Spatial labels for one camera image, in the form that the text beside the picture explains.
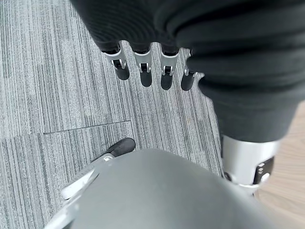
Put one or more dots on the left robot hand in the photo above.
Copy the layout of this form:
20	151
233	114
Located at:
238	71

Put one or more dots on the dark robot foot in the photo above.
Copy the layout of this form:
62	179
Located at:
122	146

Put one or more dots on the silver robot leg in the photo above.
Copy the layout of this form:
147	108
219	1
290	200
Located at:
152	190

